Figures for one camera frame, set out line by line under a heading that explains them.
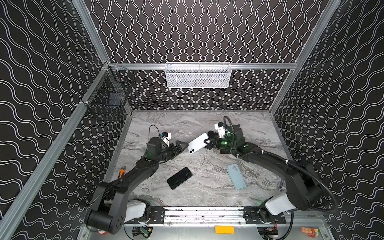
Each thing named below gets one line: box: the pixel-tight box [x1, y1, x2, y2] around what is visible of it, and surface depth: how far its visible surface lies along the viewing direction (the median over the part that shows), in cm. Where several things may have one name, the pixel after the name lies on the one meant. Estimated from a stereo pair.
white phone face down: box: [187, 132, 209, 155], surface depth 86 cm
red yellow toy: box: [301, 227, 319, 238], surface depth 70 cm
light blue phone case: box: [226, 163, 247, 190], surface depth 90 cm
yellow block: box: [214, 226, 235, 234], surface depth 72 cm
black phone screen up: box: [166, 167, 193, 190], surface depth 88 cm
